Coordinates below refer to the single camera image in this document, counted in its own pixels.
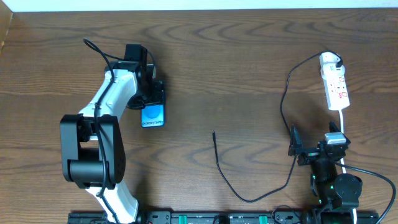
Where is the blue smartphone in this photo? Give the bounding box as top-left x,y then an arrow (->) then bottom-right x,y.
141,105 -> 165,128

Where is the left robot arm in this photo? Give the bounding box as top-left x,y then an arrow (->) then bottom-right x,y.
60,39 -> 165,223

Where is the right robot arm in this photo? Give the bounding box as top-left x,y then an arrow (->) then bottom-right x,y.
288,121 -> 363,223

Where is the white charger adapter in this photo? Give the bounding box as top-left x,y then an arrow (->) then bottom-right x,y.
319,52 -> 345,80

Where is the white power strip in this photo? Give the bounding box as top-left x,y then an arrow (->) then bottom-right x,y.
323,75 -> 350,111

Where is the white power strip cord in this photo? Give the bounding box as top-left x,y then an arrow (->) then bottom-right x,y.
338,108 -> 358,224

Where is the black charger cable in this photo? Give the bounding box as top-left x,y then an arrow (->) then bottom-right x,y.
212,50 -> 344,203

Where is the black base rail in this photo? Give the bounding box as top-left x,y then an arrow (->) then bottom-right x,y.
67,210 -> 380,224

